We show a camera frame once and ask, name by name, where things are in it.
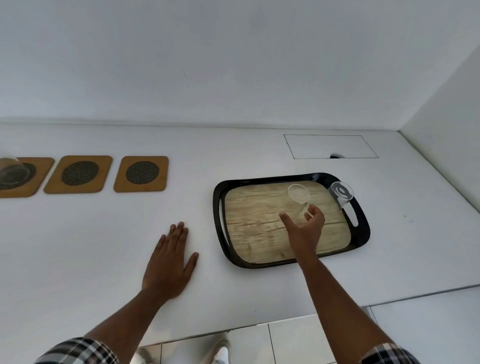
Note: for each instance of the person's white left shoe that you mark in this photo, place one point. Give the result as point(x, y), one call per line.
point(145, 356)

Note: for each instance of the plaid shirt sleeve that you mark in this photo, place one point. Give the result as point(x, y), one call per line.
point(77, 352)
point(390, 355)

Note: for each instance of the person's left middle finger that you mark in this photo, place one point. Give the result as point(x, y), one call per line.
point(178, 238)

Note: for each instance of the person's right forearm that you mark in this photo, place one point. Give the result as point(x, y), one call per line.
point(339, 303)

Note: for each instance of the clear drinking glass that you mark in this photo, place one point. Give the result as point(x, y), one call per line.
point(299, 195)
point(342, 193)
point(13, 172)

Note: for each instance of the person's left thumb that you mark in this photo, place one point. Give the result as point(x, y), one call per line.
point(192, 265)

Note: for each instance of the square cork coaster mesh centre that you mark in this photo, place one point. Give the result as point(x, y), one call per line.
point(41, 176)
point(141, 172)
point(79, 173)

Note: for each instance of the plaid left shirt sleeve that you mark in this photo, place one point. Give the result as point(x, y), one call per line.
point(77, 352)

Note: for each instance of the plaid right shirt sleeve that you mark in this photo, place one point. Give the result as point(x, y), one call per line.
point(390, 355)

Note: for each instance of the person's right hand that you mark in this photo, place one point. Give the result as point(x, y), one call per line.
point(305, 238)

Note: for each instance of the person's white shoe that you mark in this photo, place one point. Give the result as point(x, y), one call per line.
point(223, 352)
point(145, 356)

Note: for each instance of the person's right thumb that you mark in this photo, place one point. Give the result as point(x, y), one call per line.
point(288, 223)

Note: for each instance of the person's left forearm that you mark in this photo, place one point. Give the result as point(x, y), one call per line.
point(116, 318)

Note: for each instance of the person's white right shoe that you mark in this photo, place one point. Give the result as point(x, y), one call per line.
point(223, 352)

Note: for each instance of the black tray with wood print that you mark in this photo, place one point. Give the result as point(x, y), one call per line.
point(255, 225)

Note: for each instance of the person's left little finger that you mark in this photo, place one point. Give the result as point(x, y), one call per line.
point(160, 247)

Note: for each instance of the person's left hand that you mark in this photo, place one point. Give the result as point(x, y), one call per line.
point(167, 270)

